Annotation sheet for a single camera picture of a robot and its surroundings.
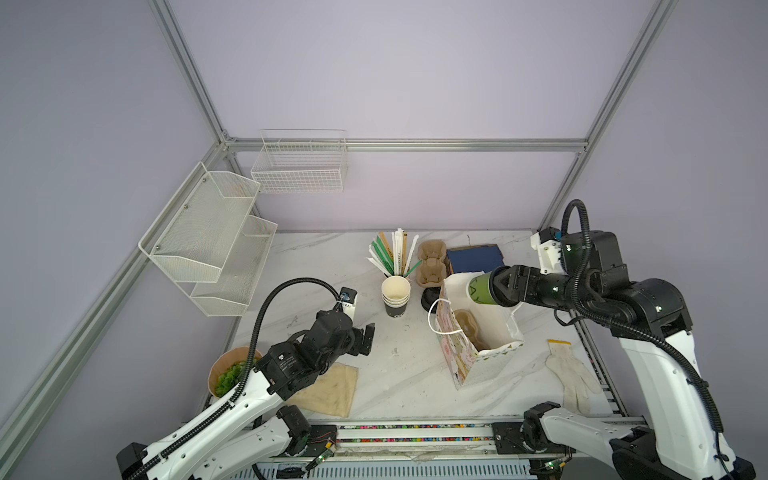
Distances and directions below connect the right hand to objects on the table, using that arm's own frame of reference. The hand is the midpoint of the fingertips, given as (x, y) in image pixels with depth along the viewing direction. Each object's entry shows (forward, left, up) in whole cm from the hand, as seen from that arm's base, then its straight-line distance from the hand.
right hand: (500, 284), depth 61 cm
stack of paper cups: (+16, +22, -27) cm, 38 cm away
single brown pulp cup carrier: (+7, -1, -32) cm, 32 cm away
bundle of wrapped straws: (+26, +22, -23) cm, 41 cm away
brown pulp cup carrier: (+29, +9, -32) cm, 44 cm away
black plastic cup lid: (+18, +11, -33) cm, 39 cm away
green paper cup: (+2, +3, -5) cm, 6 cm away
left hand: (0, +33, -16) cm, 37 cm away
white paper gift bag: (+2, -6, -22) cm, 22 cm away
